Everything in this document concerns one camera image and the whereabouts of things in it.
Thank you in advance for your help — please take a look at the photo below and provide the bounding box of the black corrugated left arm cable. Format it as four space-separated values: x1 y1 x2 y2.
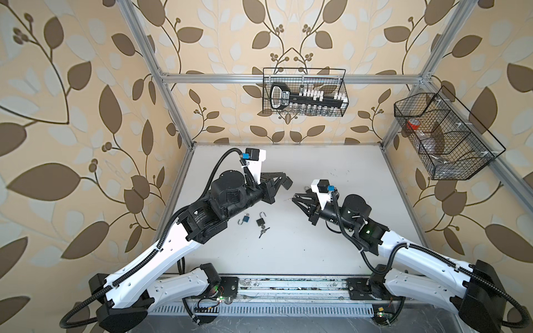
59 147 244 330

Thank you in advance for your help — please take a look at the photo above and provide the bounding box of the black wire basket back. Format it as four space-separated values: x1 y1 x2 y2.
262 67 349 117

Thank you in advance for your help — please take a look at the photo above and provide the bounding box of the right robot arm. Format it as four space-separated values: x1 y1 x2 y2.
292 191 507 332

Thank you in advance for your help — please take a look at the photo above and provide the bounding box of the black wire basket right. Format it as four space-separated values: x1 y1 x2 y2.
394 86 506 180

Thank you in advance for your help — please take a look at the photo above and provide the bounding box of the aluminium frame corner post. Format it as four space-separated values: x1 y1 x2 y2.
380 0 477 149
117 1 194 151

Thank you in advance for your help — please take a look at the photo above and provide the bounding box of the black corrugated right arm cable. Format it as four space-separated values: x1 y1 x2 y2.
330 189 532 329

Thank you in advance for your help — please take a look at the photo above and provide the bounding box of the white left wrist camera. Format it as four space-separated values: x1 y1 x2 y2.
242 148 267 184

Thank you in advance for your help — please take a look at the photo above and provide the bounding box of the black socket holder tool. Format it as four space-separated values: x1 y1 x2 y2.
267 83 348 110

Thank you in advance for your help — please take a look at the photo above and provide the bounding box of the red item in basket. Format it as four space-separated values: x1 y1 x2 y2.
406 118 421 132

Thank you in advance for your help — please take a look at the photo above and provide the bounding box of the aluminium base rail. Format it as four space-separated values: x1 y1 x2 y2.
157 272 467 319

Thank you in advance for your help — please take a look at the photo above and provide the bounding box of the blue padlock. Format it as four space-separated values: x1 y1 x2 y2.
237 213 250 225

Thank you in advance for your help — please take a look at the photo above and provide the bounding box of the aluminium frame corner post right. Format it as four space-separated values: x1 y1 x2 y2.
380 0 477 149

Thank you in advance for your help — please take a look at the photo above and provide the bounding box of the black wire basket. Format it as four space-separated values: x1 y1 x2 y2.
394 86 506 180
262 67 349 117

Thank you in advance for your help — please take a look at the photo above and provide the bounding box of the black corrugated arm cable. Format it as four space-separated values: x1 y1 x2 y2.
330 189 532 329
59 147 244 330

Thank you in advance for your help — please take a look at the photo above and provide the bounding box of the aluminium frame horizontal bar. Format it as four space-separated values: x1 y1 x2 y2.
161 73 423 85

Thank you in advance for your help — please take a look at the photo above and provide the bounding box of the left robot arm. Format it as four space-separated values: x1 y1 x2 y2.
90 170 292 332

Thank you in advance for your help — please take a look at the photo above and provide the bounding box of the large padlock key bunch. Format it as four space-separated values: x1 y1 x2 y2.
259 226 269 238

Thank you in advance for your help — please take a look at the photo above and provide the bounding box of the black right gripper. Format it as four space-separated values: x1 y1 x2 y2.
293 193 355 234

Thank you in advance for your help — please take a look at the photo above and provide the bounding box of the aluminium frame corner post left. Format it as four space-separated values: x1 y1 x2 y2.
117 1 194 151

